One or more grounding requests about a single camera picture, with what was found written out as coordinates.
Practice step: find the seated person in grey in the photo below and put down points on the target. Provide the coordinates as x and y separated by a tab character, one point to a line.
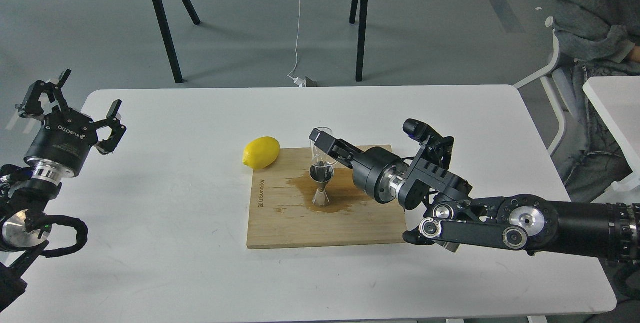
602	36

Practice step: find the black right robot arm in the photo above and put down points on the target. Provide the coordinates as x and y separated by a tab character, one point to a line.
523	222

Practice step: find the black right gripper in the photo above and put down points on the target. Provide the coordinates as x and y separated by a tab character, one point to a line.
376	171

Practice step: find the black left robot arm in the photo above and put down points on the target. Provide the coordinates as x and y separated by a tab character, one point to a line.
25	227

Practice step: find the white chair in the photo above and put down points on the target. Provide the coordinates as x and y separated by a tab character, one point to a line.
557	81

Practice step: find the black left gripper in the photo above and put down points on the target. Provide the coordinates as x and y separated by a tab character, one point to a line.
65	139

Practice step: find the yellow lemon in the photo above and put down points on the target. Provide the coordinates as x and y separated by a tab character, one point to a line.
261	153

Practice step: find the steel double jigger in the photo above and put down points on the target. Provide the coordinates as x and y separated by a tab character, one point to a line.
320	198

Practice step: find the clear plastic measuring cup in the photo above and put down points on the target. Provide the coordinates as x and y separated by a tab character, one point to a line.
319	156

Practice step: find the wooden cutting board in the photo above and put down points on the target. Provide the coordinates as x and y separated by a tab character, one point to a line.
282	214

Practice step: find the white side table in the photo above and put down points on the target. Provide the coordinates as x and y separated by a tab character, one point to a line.
617	101

